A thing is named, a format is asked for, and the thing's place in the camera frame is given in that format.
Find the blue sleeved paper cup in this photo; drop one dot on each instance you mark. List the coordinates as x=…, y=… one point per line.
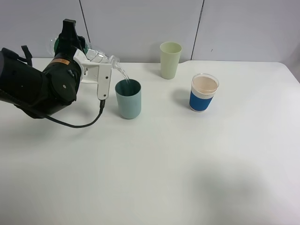
x=203, y=89

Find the teal plastic cup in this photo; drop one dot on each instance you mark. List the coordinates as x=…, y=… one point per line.
x=128, y=93

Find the pale green plastic cup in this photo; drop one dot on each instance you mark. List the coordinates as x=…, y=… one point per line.
x=169, y=59

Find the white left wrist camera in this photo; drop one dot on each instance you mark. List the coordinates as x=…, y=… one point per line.
x=99, y=73

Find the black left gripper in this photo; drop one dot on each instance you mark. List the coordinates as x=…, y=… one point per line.
x=63, y=67

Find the clear bottle green label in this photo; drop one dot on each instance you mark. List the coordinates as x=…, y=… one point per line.
x=93, y=53

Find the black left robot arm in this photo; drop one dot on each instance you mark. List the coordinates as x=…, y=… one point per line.
x=46, y=92

